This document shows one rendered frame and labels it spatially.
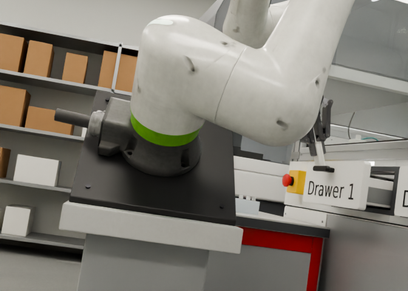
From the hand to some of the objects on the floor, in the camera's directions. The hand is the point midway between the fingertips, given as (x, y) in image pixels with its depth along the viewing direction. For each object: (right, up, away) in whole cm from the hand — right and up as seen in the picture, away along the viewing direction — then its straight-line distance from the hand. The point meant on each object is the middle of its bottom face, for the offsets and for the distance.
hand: (318, 155), depth 138 cm
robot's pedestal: (-50, -83, -48) cm, 109 cm away
